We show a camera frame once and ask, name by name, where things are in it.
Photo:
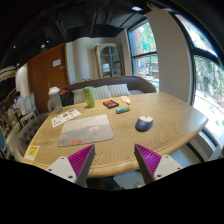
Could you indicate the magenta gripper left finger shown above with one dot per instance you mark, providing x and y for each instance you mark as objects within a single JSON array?
[{"x": 74, "y": 168}]

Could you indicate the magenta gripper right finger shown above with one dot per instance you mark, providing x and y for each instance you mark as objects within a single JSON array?
[{"x": 153, "y": 166}]

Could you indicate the blue and white computer mouse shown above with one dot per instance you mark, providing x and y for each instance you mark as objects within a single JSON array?
[{"x": 144, "y": 123}]

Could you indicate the pastel printed mouse pad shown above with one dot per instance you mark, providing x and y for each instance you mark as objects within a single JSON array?
[{"x": 85, "y": 130}]

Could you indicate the yellow QR code sticker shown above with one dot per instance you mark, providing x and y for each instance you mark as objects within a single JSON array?
[{"x": 31, "y": 152}]

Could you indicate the white printed paper sheet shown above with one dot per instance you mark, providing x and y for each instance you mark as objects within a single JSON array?
[{"x": 66, "y": 116}]

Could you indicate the grey tufted chair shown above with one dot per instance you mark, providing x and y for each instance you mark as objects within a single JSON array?
[{"x": 28, "y": 131}]

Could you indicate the small teal rectangular case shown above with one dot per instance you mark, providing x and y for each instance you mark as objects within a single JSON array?
[{"x": 122, "y": 110}]

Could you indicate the clear plastic water bottle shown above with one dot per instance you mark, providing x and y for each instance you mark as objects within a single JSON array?
[{"x": 55, "y": 100}]

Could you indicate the black backpack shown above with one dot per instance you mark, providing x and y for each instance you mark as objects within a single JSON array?
[{"x": 67, "y": 97}]

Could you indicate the black and red flat box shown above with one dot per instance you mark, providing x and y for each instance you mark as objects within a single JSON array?
[{"x": 110, "y": 104}]

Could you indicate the green patterned cup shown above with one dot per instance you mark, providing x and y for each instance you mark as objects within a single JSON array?
[{"x": 89, "y": 97}]

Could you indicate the small pale pink object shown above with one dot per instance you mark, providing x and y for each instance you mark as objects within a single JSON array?
[{"x": 125, "y": 99}]

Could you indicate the white chair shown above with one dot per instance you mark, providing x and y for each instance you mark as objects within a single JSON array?
[{"x": 30, "y": 109}]

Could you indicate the striped white cushion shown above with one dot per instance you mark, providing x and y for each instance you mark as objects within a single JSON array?
[
  {"x": 99, "y": 93},
  {"x": 118, "y": 90}
]

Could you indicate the striped white cushion right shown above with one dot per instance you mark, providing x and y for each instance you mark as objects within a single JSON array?
[{"x": 118, "y": 90}]

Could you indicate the seated person in white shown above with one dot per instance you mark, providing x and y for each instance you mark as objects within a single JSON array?
[{"x": 19, "y": 100}]

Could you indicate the orange wooden door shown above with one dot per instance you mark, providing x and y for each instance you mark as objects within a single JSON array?
[{"x": 48, "y": 69}]

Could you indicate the glass door wooden cabinet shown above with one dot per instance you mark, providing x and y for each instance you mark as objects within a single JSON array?
[{"x": 109, "y": 59}]

